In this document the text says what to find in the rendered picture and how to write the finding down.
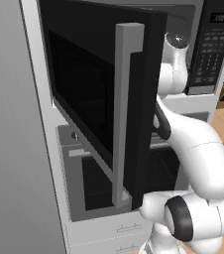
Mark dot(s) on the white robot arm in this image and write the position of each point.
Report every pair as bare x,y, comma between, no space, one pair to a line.
203,158

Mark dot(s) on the black microwave door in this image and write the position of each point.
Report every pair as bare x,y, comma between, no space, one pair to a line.
81,72

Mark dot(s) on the black and silver microwave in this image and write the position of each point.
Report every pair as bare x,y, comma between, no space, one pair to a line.
213,49

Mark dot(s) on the grey oven knob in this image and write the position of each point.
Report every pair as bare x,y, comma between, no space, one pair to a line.
74,135

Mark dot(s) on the grey built-in oven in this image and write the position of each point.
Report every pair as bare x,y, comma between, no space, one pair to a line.
74,185

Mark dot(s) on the white oven cabinet housing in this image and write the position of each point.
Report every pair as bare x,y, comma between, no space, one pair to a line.
43,89

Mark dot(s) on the grey fridge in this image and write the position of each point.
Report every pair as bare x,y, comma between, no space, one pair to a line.
15,132

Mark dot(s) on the white drawer front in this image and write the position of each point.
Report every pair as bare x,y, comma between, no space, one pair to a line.
97,249
94,231

